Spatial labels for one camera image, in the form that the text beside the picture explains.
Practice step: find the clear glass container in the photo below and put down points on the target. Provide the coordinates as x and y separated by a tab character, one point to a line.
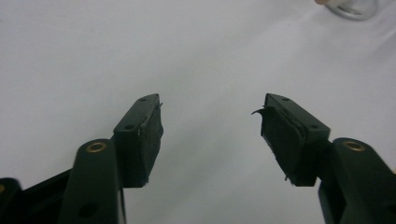
355	9

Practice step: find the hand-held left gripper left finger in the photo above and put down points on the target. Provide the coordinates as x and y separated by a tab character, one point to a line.
137	146

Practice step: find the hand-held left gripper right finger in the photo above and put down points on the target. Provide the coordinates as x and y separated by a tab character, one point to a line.
299	146

